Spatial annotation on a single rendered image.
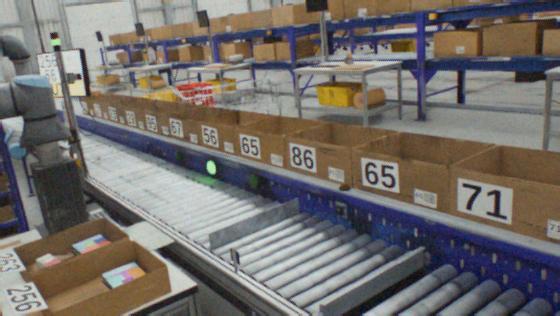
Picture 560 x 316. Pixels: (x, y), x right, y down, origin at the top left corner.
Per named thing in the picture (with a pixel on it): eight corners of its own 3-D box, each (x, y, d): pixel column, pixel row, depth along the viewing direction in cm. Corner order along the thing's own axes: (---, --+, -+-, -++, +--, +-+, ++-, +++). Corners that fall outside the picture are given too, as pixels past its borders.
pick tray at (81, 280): (35, 303, 159) (28, 277, 157) (137, 262, 178) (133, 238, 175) (58, 344, 136) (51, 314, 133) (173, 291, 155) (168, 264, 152)
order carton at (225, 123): (200, 147, 283) (196, 119, 278) (239, 135, 297) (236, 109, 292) (238, 157, 250) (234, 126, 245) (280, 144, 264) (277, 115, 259)
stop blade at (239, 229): (211, 253, 183) (208, 232, 181) (298, 216, 205) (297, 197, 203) (212, 254, 183) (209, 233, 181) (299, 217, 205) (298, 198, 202)
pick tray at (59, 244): (17, 270, 185) (11, 248, 183) (107, 237, 204) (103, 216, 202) (35, 299, 162) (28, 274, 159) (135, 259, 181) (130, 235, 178)
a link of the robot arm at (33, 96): (58, 114, 203) (49, 73, 198) (17, 121, 198) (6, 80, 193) (56, 108, 217) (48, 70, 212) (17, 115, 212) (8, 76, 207)
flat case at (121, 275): (120, 300, 150) (120, 296, 150) (101, 278, 166) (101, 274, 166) (158, 284, 157) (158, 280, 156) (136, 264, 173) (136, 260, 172)
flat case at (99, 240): (90, 263, 175) (89, 260, 175) (71, 248, 191) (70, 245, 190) (122, 250, 183) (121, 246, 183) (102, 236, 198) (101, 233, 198)
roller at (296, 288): (270, 304, 149) (269, 290, 148) (379, 247, 174) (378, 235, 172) (281, 311, 145) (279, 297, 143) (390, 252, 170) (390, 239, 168)
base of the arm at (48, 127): (23, 144, 200) (17, 122, 197) (23, 135, 217) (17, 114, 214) (68, 135, 205) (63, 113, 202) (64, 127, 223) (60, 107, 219)
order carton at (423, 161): (352, 189, 184) (350, 148, 180) (400, 169, 198) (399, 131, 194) (448, 216, 151) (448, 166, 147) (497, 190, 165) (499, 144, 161)
